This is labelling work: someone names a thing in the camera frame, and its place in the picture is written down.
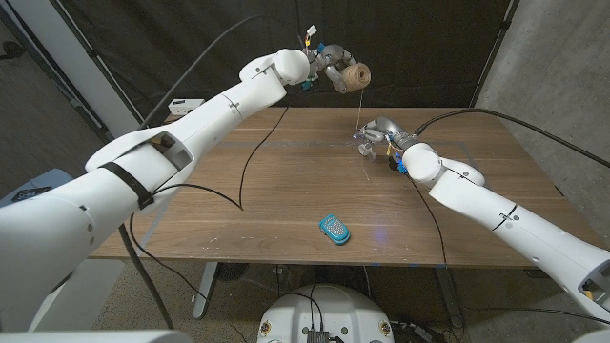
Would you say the black backdrop frame pole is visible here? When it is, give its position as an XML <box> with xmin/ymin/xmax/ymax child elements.
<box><xmin>469</xmin><ymin>0</ymin><xmax>520</xmax><ymax>109</ymax></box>
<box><xmin>47</xmin><ymin>0</ymin><xmax>144</xmax><ymax>128</ymax></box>

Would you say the blue plastic container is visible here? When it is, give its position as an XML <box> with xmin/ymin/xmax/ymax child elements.
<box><xmin>0</xmin><ymin>168</ymin><xmax>75</xmax><ymax>209</ymax></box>

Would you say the white table leg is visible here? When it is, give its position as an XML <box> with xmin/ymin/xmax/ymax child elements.
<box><xmin>192</xmin><ymin>261</ymin><xmax>220</xmax><ymax>319</ymax></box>

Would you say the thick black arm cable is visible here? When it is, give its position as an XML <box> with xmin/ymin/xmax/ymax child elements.
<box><xmin>116</xmin><ymin>13</ymin><xmax>306</xmax><ymax>331</ymax></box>
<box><xmin>413</xmin><ymin>108</ymin><xmax>610</xmax><ymax>169</ymax></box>

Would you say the black floor cable bundle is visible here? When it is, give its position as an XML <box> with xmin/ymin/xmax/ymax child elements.
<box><xmin>390</xmin><ymin>319</ymin><xmax>461</xmax><ymax>343</ymax></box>

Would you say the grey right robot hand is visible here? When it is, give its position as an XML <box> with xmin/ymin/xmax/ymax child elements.
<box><xmin>355</xmin><ymin>116</ymin><xmax>419</xmax><ymax>159</ymax></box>

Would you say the blue oval scrubber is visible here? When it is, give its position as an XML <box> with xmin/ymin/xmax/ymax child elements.
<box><xmin>317</xmin><ymin>213</ymin><xmax>352</xmax><ymax>247</ymax></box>

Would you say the brown twine spool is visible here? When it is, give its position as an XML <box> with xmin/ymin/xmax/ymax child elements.
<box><xmin>340</xmin><ymin>62</ymin><xmax>372</xmax><ymax>92</ymax></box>

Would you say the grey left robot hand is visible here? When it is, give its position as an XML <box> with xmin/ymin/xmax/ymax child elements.
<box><xmin>304</xmin><ymin>44</ymin><xmax>358</xmax><ymax>95</ymax></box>

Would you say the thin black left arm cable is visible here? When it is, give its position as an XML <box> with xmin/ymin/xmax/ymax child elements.
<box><xmin>128</xmin><ymin>90</ymin><xmax>306</xmax><ymax>343</ymax></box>

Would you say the black wall fixture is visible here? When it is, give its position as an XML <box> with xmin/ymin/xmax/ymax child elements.
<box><xmin>0</xmin><ymin>40</ymin><xmax>28</xmax><ymax>62</ymax></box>

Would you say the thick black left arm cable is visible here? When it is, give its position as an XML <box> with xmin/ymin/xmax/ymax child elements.
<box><xmin>116</xmin><ymin>13</ymin><xmax>306</xmax><ymax>331</ymax></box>

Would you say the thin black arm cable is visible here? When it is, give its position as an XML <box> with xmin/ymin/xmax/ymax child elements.
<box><xmin>409</xmin><ymin>178</ymin><xmax>610</xmax><ymax>320</ymax></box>
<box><xmin>128</xmin><ymin>90</ymin><xmax>306</xmax><ymax>343</ymax></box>

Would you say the black flat device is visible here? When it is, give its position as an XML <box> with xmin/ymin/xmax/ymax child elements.
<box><xmin>11</xmin><ymin>186</ymin><xmax>53</xmax><ymax>203</ymax></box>

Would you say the black backdrop curtain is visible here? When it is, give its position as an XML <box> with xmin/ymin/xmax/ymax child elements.
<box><xmin>56</xmin><ymin>0</ymin><xmax>514</xmax><ymax>132</ymax></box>

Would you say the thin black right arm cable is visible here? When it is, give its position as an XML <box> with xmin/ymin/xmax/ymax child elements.
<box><xmin>409</xmin><ymin>178</ymin><xmax>610</xmax><ymax>320</ymax></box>

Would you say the black ribbed disc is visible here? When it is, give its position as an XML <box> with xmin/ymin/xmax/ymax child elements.
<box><xmin>213</xmin><ymin>261</ymin><xmax>252</xmax><ymax>283</ymax></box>

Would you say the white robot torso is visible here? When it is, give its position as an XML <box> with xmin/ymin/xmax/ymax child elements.
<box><xmin>256</xmin><ymin>284</ymin><xmax>396</xmax><ymax>343</ymax></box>

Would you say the black torso cable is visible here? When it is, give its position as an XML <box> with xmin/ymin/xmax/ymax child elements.
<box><xmin>284</xmin><ymin>284</ymin><xmax>326</xmax><ymax>331</ymax></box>

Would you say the white tape roll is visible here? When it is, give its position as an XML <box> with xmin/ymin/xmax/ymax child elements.
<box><xmin>357</xmin><ymin>141</ymin><xmax>377</xmax><ymax>163</ymax></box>

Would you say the dark grey wall rail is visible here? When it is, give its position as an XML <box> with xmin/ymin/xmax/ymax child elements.
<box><xmin>0</xmin><ymin>4</ymin><xmax>115</xmax><ymax>144</ymax></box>

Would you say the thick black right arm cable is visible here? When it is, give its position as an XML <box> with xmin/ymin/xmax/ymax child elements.
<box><xmin>413</xmin><ymin>108</ymin><xmax>610</xmax><ymax>169</ymax></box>

